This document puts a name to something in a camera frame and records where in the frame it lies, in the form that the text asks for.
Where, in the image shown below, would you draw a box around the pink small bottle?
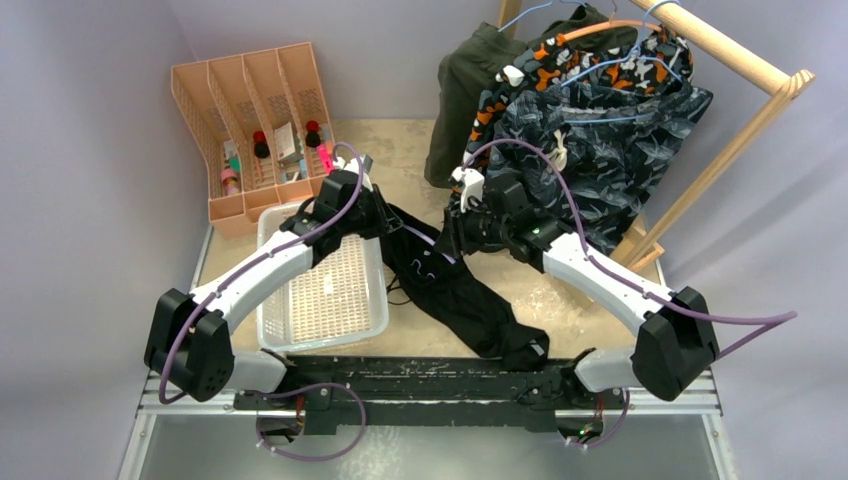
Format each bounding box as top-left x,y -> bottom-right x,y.
220,167 -> 241,196

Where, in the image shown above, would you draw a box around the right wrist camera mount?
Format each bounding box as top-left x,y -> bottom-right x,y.
451,166 -> 485,214

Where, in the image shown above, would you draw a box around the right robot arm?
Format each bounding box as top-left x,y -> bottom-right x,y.
435,167 -> 719,407

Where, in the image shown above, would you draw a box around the white medicine box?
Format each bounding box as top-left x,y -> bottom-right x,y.
274,122 -> 302,164

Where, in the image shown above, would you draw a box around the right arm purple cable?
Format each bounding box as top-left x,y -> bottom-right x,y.
460,137 -> 799,362

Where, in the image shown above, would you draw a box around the red black marker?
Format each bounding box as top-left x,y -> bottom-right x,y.
305,120 -> 323,149

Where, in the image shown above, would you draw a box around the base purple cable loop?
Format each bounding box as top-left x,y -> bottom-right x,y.
254,382 -> 369,464

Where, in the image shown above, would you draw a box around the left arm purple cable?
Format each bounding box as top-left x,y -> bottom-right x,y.
157,142 -> 366,405

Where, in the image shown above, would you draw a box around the blue wire hanger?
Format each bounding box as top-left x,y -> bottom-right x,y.
474,25 -> 695,128

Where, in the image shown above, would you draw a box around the dark leaf print shorts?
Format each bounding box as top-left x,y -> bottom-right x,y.
486,83 -> 713,254

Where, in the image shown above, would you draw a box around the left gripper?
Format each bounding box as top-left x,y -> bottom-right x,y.
339,184 -> 403,240

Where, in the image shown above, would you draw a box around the wooden clothes rack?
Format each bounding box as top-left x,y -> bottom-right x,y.
494,0 -> 816,273

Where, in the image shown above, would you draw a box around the peach plastic desk organizer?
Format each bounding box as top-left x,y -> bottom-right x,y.
170,43 -> 334,238

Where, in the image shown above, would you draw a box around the olive green shorts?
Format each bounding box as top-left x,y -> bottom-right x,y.
423,5 -> 608,189

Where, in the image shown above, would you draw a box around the black shorts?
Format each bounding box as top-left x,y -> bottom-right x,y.
380,205 -> 550,371

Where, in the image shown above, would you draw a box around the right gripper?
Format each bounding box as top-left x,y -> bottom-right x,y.
434,198 -> 511,260

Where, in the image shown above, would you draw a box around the white plastic basket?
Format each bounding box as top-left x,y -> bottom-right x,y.
256,235 -> 389,353

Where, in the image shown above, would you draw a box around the orange camouflage shorts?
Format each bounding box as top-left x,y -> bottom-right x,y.
461,27 -> 713,201

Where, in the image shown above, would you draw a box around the pink highlighter marker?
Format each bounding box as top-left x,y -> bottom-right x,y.
315,143 -> 335,175

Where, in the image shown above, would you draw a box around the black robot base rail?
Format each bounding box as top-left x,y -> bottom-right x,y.
142,352 -> 723,439

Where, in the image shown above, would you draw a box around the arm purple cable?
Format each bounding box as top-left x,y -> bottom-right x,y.
157,142 -> 366,405
460,137 -> 799,362

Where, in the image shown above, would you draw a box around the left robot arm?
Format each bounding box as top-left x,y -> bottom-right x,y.
143,170 -> 403,409

